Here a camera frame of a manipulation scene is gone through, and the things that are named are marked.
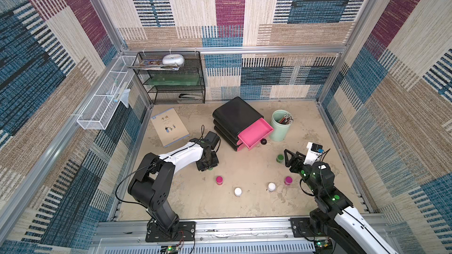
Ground magenta paint can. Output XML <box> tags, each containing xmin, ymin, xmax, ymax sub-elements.
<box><xmin>284</xmin><ymin>176</ymin><xmax>293</xmax><ymax>186</ymax></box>
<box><xmin>216</xmin><ymin>176</ymin><xmax>224</xmax><ymax>185</ymax></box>

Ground white paint can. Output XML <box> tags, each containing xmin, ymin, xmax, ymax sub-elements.
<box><xmin>234</xmin><ymin>188</ymin><xmax>242</xmax><ymax>197</ymax></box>
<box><xmin>267</xmin><ymin>182</ymin><xmax>276</xmax><ymax>192</ymax></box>

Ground black drawer cabinet shell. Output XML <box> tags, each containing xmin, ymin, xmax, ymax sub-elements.
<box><xmin>213</xmin><ymin>96</ymin><xmax>263</xmax><ymax>152</ymax></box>

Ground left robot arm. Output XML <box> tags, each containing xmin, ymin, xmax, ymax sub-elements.
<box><xmin>128</xmin><ymin>131</ymin><xmax>221</xmax><ymax>242</ymax></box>

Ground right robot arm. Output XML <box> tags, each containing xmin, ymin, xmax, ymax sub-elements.
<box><xmin>284</xmin><ymin>149</ymin><xmax>398</xmax><ymax>254</ymax></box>

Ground mint green pen cup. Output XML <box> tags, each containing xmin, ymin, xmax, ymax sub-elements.
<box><xmin>270</xmin><ymin>109</ymin><xmax>293</xmax><ymax>142</ymax></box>

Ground pens in cup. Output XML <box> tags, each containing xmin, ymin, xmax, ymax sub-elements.
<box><xmin>278</xmin><ymin>114</ymin><xmax>293</xmax><ymax>125</ymax></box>

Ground beige book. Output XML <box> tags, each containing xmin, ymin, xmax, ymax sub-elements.
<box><xmin>151</xmin><ymin>108</ymin><xmax>190</xmax><ymax>147</ymax></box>

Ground green folder on shelf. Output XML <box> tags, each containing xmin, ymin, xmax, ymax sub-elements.
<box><xmin>144</xmin><ymin>74</ymin><xmax>201</xmax><ymax>86</ymax></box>

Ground white round device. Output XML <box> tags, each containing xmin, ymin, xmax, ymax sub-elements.
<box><xmin>162</xmin><ymin>54</ymin><xmax>185</xmax><ymax>67</ymax></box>

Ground magazine on shelf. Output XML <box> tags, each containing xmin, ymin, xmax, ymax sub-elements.
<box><xmin>128</xmin><ymin>60</ymin><xmax>181</xmax><ymax>71</ymax></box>

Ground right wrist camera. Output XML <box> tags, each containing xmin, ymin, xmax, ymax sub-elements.
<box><xmin>304</xmin><ymin>142</ymin><xmax>324</xmax><ymax>165</ymax></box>

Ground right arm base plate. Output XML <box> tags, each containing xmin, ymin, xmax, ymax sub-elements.
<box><xmin>289</xmin><ymin>217</ymin><xmax>341</xmax><ymax>238</ymax></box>

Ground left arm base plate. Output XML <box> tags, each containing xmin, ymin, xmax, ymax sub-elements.
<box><xmin>145</xmin><ymin>220</ymin><xmax>196</xmax><ymax>243</ymax></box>

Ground black wire mesh shelf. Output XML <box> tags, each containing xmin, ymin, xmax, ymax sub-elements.
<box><xmin>129</xmin><ymin>51</ymin><xmax>206</xmax><ymax>105</ymax></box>

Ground white wire wall basket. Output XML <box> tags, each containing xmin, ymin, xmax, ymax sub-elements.
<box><xmin>77</xmin><ymin>55</ymin><xmax>135</xmax><ymax>130</ymax></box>

